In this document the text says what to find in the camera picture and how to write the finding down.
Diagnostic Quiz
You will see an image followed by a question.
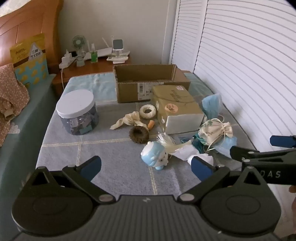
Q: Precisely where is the blue and white plush doll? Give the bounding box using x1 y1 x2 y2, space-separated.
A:
141 140 169 172

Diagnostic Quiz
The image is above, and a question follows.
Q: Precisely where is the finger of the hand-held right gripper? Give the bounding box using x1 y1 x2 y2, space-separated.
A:
230 145 296 163
270 135 296 148

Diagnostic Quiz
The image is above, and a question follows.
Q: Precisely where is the blue face mask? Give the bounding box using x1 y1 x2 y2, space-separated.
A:
201 93 222 122
214 136 238 159

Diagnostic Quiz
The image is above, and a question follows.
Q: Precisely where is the clear jar with white lid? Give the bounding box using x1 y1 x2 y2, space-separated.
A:
56 90 99 135

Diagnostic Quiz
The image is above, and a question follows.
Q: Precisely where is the person's right hand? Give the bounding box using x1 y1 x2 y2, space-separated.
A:
289 185 296 232

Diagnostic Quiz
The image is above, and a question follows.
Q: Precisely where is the white power strip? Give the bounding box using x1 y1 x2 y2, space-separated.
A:
59 50 78 69

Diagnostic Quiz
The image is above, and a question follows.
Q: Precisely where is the teal fabric ornament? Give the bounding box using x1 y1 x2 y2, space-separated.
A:
179 133 208 153

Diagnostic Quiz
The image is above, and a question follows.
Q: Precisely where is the wooden headboard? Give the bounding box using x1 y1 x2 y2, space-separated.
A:
0 0 64 77

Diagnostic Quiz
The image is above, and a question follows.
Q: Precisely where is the brown floral cloth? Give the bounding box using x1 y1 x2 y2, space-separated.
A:
0 63 30 146

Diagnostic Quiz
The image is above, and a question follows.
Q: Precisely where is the white router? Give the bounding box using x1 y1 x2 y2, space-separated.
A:
96 38 130 58

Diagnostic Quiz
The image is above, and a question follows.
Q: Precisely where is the small green desk fan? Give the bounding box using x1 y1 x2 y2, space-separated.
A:
72 35 86 58

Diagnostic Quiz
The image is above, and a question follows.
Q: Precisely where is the brown scrunchie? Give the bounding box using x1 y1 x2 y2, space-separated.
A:
129 126 149 144

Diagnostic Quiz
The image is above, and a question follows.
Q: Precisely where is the blue-grey checked blanket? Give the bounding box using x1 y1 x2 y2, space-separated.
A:
36 93 263 200

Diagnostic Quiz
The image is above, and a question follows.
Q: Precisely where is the white phone stand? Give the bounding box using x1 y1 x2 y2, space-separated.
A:
111 39 127 65

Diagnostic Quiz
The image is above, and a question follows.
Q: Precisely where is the beige drawstring pouch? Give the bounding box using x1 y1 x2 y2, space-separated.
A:
198 118 234 145

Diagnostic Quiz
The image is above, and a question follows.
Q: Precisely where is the cream scrunchie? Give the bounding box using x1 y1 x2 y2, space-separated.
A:
139 104 158 120

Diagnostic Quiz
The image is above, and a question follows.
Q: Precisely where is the wooden nightstand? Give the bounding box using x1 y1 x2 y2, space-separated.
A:
53 57 132 96

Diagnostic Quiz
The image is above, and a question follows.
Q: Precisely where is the cream tassel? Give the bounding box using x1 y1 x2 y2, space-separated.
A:
156 133 192 160

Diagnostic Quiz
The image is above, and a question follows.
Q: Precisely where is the olive cardboard box white side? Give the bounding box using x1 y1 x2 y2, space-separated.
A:
151 84 205 135

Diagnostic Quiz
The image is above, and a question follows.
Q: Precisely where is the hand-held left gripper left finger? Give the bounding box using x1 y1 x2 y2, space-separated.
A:
28 156 116 205

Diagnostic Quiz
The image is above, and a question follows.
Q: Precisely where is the white cloth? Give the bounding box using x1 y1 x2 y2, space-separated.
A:
176 146 213 166

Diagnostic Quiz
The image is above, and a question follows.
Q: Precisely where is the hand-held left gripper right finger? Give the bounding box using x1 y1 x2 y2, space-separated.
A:
178 156 266 205

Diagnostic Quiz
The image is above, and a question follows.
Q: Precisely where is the teal bedsheet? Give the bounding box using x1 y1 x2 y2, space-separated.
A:
0 74 63 241

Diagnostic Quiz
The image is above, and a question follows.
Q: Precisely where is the narrow white louvered door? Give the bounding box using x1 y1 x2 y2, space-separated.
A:
170 0 208 72

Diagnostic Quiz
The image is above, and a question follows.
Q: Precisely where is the wide white louvered door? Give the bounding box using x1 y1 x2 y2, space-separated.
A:
194 0 296 151

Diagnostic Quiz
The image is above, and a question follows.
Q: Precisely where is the beige cloth bow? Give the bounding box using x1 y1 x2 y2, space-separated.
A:
110 111 148 130

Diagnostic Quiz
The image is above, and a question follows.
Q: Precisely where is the yellow and blue printed package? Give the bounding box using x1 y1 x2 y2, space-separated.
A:
10 34 49 87

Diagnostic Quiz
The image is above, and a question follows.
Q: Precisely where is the white remote control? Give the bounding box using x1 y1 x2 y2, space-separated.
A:
107 56 129 64

